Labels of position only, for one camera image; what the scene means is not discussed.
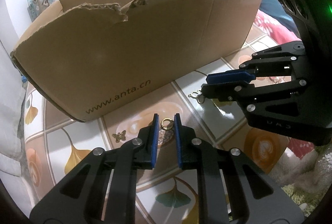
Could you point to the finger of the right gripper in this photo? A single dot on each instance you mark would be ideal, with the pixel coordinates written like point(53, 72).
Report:
point(235, 75)
point(233, 93)

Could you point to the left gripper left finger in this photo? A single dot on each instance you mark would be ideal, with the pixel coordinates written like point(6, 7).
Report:
point(102, 187)

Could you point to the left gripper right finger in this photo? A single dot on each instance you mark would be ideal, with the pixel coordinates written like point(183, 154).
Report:
point(231, 187)

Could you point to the silver butterfly outline charm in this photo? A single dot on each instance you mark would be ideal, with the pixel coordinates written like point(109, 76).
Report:
point(198, 96)

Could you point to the gold ring pendant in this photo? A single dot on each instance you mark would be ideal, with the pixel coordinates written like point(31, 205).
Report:
point(166, 132)

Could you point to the patterned tile table cover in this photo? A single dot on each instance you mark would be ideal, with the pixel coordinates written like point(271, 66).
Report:
point(171, 156)

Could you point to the pink floral blanket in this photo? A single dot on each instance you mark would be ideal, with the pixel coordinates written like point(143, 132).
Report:
point(274, 29)

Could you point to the gold butterfly charm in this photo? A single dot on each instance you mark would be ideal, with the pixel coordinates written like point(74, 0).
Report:
point(120, 136)

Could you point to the blue plush pillow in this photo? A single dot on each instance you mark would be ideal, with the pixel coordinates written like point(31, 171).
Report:
point(275, 9)

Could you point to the brown cardboard box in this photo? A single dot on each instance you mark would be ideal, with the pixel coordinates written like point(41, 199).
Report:
point(90, 57)

